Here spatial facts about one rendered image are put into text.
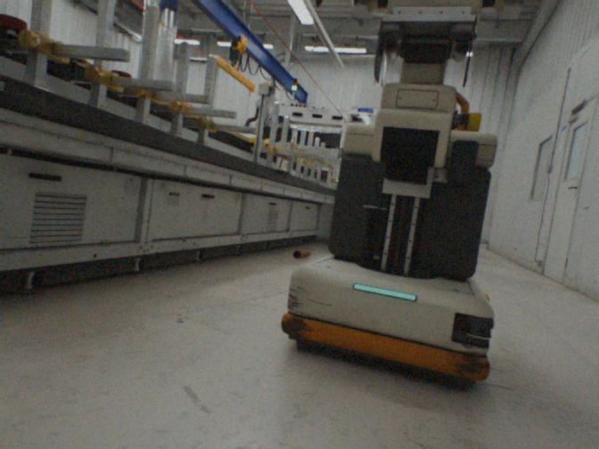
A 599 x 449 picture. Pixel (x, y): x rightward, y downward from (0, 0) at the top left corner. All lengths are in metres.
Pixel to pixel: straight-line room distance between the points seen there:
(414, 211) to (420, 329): 0.45
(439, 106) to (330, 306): 0.70
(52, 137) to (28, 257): 0.49
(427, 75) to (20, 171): 1.42
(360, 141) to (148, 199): 1.17
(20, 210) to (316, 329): 1.14
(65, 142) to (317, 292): 0.96
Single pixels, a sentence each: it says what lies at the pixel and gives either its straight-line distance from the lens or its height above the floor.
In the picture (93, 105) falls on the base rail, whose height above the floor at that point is 0.71.
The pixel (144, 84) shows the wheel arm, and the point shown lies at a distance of 1.74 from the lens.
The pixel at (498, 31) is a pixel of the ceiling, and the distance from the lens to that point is 11.83.
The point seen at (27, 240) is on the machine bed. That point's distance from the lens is 1.97.
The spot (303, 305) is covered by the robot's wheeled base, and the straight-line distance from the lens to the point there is 1.45.
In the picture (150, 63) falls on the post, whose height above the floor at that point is 0.94.
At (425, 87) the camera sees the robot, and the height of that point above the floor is 0.88.
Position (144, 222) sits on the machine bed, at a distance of 2.43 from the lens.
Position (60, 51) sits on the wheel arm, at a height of 0.82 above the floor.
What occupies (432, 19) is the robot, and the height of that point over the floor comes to 1.03.
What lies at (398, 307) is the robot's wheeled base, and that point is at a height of 0.21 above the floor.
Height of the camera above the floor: 0.48
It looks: 3 degrees down
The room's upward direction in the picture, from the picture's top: 8 degrees clockwise
